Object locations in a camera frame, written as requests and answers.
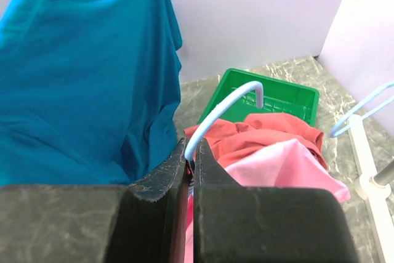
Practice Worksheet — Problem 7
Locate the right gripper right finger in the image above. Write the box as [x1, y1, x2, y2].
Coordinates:
[193, 140, 359, 262]

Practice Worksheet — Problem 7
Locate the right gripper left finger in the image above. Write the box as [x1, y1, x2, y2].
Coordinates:
[1, 139, 188, 262]

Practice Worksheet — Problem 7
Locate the pink t-shirt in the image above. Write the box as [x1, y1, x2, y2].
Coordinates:
[184, 140, 348, 262]

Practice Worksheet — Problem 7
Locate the blue wire hanger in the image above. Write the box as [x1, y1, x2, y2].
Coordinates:
[329, 81, 394, 138]
[184, 81, 263, 163]

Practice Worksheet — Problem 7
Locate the dusty red t-shirt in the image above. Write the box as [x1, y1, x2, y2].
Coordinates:
[183, 113, 328, 170]

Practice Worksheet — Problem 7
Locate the teal blue t-shirt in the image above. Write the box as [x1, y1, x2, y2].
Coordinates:
[1, 0, 182, 185]

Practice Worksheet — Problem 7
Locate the green plastic tray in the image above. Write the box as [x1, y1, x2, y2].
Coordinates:
[198, 68, 320, 126]

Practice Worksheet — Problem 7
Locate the metal clothes rack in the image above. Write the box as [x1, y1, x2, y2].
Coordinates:
[348, 115, 393, 262]

